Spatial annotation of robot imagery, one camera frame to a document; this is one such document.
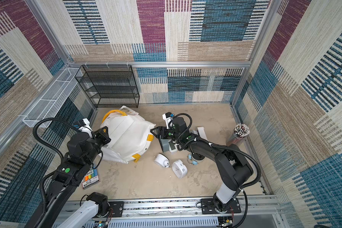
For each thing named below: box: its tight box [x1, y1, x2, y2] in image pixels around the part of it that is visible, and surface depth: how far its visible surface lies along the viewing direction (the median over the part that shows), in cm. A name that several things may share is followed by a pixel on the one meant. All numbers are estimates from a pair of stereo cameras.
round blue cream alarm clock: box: [187, 153, 199, 166], surface depth 89 cm
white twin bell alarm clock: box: [153, 152, 171, 169], surface depth 86 cm
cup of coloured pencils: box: [226, 123, 251, 146], surface depth 85 cm
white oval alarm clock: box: [171, 159, 188, 179], surface depth 81 cm
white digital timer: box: [168, 141, 178, 153], surface depth 93 cm
